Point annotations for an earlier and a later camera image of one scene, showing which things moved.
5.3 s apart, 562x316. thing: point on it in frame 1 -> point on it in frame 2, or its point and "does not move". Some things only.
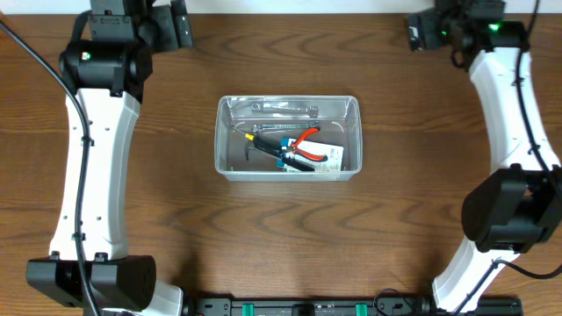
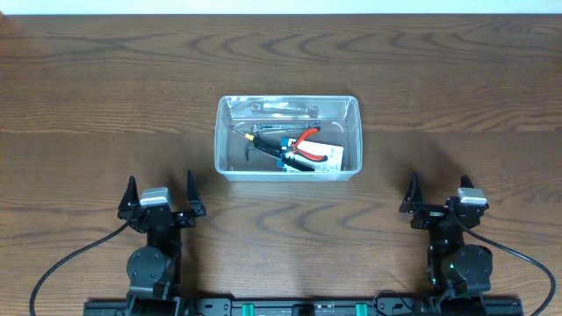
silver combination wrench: x=270 y=126 does not move
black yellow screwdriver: x=262 y=140 does not move
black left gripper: x=174 y=25 -> x=161 y=215
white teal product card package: x=335 y=154 does not move
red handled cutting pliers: x=306 y=154 does not move
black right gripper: x=429 y=23 -> x=430 y=214
